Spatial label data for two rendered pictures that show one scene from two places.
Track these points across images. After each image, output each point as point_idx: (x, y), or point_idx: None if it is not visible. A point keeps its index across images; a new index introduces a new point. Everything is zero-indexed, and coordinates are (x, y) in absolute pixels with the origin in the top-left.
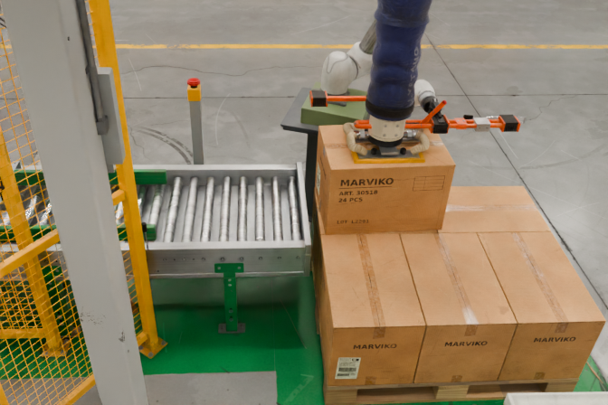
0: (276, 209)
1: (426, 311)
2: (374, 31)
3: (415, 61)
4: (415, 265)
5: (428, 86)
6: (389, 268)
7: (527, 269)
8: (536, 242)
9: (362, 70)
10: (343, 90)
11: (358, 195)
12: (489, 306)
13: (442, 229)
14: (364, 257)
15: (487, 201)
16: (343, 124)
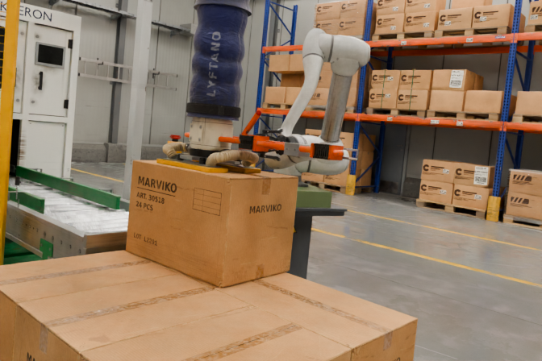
0: None
1: (45, 299)
2: (325, 111)
3: (214, 46)
4: (131, 285)
5: (307, 135)
6: (106, 276)
7: (223, 343)
8: (302, 342)
9: (317, 159)
10: (286, 171)
11: (150, 201)
12: (96, 329)
13: (224, 288)
14: (111, 266)
15: (331, 302)
16: None
